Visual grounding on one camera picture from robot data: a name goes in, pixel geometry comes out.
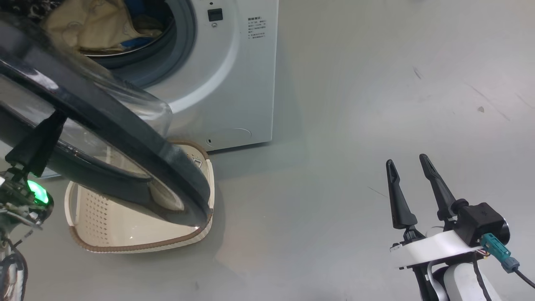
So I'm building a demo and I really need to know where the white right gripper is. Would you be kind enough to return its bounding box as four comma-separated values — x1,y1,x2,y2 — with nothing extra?
385,154,485,268

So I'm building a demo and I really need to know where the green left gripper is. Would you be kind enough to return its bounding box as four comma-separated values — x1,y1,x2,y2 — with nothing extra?
0,111,68,229

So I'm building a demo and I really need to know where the round black glass washer door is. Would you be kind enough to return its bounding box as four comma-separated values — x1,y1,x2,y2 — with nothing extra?
0,13,212,229

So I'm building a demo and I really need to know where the cream perforated laundry basket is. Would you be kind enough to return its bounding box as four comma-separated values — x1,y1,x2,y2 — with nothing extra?
64,140,215,254

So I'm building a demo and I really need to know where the white front-load washing machine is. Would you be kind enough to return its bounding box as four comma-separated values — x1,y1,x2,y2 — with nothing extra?
42,0,280,152

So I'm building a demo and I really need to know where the black text label on washer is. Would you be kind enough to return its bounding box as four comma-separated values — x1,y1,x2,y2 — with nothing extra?
247,17,268,41

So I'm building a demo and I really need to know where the right teal connector black cable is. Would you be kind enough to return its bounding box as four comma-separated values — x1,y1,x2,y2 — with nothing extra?
480,233,535,289

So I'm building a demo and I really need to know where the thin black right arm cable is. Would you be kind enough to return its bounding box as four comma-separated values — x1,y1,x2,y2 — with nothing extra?
472,259,494,301

